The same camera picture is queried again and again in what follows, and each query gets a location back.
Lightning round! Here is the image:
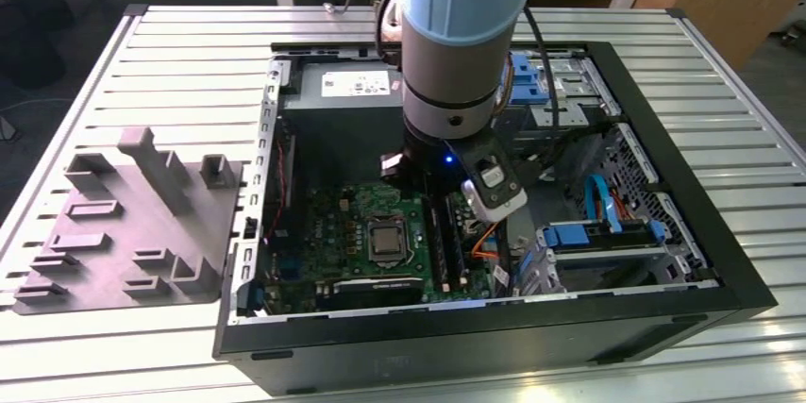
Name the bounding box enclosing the black camera cable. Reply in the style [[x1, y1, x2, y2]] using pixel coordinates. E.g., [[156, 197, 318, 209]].
[[525, 9, 565, 128]]

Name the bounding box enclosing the metal drive cage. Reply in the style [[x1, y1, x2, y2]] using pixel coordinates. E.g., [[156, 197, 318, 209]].
[[489, 52, 623, 155]]

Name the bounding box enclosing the blue drive bay latch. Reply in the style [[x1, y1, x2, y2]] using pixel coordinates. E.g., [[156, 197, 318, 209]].
[[508, 53, 549, 106]]

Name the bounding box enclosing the installed RAM stick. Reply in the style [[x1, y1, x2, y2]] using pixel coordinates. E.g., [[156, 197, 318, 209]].
[[445, 194, 471, 284]]

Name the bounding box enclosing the black open PC case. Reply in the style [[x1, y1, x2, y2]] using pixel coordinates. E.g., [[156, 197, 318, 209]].
[[210, 40, 779, 397]]

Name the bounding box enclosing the green motherboard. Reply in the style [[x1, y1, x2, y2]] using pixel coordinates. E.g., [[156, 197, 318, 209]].
[[260, 179, 504, 315]]

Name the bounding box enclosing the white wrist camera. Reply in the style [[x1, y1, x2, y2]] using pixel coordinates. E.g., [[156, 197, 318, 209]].
[[459, 171, 528, 224]]

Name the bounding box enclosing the blue flat data wire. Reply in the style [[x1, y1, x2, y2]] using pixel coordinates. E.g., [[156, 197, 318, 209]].
[[583, 175, 625, 234]]

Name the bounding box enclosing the brown braided cable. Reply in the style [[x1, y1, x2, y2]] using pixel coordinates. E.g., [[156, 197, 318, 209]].
[[493, 52, 513, 114]]

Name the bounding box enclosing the grey parts rack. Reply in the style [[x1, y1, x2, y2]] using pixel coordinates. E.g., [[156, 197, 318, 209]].
[[10, 126, 250, 317]]

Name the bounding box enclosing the hard disk in blue carrier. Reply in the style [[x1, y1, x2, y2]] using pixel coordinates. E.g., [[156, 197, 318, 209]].
[[537, 218, 667, 254]]

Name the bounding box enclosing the thin red wire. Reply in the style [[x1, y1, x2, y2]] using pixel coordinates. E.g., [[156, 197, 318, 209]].
[[262, 133, 297, 240]]

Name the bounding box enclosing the CPU socket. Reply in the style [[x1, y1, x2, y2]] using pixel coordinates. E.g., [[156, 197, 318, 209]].
[[361, 214, 417, 268]]

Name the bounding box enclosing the black wire bundle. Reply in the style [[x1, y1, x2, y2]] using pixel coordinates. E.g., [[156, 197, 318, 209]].
[[503, 120, 619, 215]]

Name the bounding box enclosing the grey power supply unit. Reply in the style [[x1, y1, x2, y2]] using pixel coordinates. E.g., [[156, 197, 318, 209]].
[[280, 61, 408, 185]]

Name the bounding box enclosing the silver CPU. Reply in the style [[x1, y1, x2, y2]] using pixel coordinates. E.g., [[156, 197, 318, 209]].
[[368, 226, 409, 256]]

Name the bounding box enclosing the orange wire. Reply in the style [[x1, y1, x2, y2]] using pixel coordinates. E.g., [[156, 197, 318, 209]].
[[468, 227, 505, 261]]

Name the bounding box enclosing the black graphics card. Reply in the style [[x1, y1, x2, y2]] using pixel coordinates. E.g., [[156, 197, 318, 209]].
[[330, 275, 426, 311]]

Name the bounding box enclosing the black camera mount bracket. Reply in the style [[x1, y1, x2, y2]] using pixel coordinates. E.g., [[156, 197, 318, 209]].
[[441, 137, 525, 204]]

